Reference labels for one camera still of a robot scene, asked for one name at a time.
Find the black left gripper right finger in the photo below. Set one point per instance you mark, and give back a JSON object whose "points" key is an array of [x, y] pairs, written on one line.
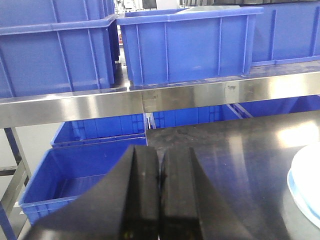
{"points": [[191, 208]]}

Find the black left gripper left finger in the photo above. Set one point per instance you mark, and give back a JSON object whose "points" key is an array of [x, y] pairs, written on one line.
{"points": [[123, 205]]}

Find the pale blue plate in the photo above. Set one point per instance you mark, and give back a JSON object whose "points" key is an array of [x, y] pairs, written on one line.
{"points": [[300, 202], [305, 170]]}

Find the steel shelf leg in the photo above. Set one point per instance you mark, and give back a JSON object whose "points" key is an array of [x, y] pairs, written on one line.
{"points": [[20, 173]]}

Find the blue bin left of table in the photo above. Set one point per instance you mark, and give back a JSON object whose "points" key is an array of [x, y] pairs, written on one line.
{"points": [[65, 174]]}

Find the blue bin lower left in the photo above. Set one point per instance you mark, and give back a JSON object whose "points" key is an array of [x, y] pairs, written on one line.
{"points": [[98, 130]]}

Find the blue crate upper left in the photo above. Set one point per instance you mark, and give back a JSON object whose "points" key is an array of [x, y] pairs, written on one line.
{"points": [[180, 45]]}

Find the blue crate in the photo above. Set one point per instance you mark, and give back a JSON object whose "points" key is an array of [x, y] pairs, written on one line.
{"points": [[287, 33], [57, 46], [180, 45]]}

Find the blue crate far left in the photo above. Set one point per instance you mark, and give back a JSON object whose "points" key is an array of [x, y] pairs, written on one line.
{"points": [[57, 46]]}

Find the blue crate upper middle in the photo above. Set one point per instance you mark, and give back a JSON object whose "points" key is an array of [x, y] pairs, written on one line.
{"points": [[287, 33]]}

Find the stainless steel shelf rail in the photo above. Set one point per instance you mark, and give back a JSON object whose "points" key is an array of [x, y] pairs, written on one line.
{"points": [[73, 106]]}

